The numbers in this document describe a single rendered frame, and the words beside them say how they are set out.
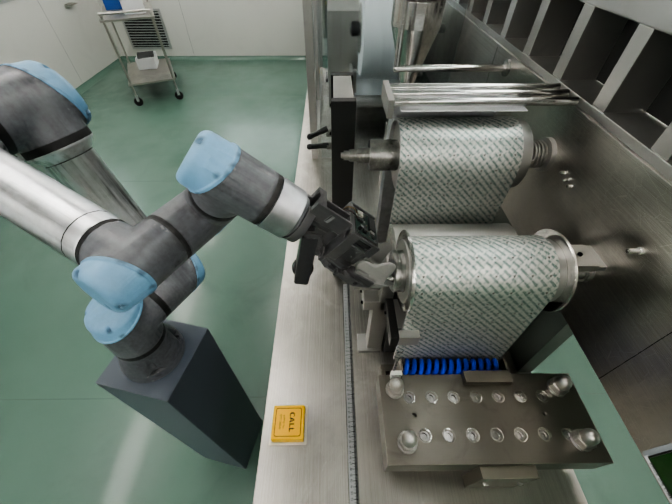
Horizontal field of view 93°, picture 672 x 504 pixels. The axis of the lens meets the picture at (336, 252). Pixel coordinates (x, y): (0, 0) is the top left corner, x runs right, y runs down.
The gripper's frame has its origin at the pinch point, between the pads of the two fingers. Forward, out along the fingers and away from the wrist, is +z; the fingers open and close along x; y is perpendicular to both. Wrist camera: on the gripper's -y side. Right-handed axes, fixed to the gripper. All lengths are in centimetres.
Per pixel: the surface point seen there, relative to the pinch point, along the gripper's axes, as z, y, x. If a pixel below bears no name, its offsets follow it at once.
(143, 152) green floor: -74, -226, 262
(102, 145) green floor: -111, -257, 277
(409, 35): -4, 24, 68
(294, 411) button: 7.8, -36.6, -11.9
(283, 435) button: 6.2, -37.9, -16.7
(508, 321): 22.8, 9.3, -4.3
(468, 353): 28.7, -2.9, -4.3
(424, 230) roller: 9.2, 5.3, 14.2
